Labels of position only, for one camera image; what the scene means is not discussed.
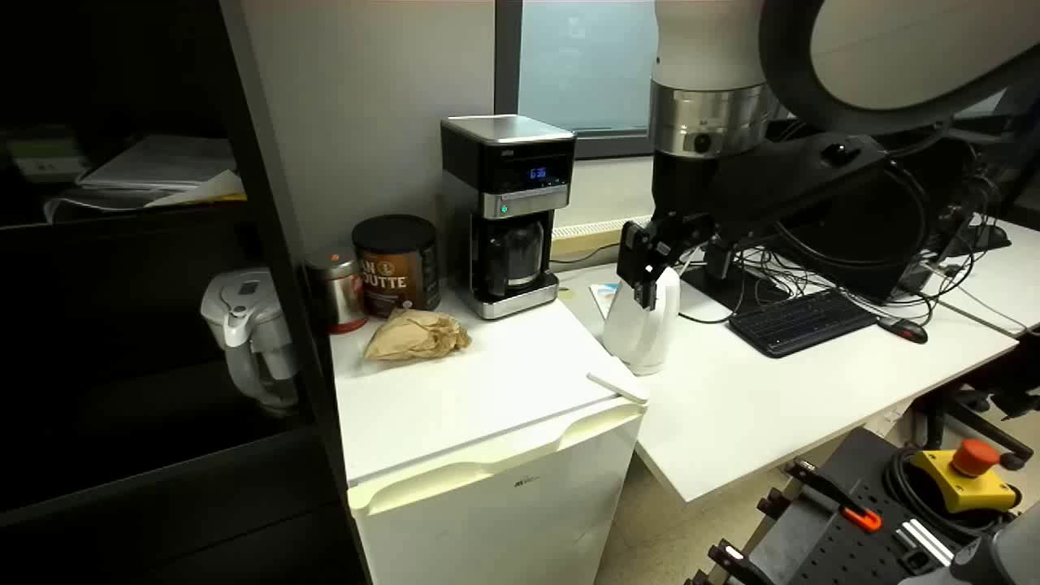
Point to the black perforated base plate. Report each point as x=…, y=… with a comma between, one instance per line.
x=822, y=542

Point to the stack of papers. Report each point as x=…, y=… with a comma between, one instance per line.
x=158, y=175

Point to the yellow emergency stop button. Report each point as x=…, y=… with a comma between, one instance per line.
x=970, y=474

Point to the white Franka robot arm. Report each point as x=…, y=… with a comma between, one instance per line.
x=702, y=52

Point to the white electric kettle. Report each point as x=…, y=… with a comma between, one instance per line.
x=645, y=336

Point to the blue and white packet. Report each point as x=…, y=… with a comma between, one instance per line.
x=601, y=293

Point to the black and steel coffee maker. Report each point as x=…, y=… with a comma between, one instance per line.
x=508, y=184

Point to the white mini fridge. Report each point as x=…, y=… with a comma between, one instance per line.
x=489, y=435

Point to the dark framed window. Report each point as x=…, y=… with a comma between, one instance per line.
x=578, y=67

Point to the white water filter pitcher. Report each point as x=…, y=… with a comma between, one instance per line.
x=253, y=336

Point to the dark round coffee can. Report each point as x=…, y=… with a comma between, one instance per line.
x=396, y=263

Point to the black keyboard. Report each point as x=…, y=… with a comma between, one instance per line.
x=800, y=322

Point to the black office chair base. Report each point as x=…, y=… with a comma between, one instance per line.
x=980, y=411

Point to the crumpled brown paper bag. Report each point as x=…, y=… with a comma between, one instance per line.
x=415, y=336

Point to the black computer monitor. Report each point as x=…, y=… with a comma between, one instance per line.
x=832, y=206

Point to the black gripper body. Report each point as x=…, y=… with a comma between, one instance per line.
x=672, y=233

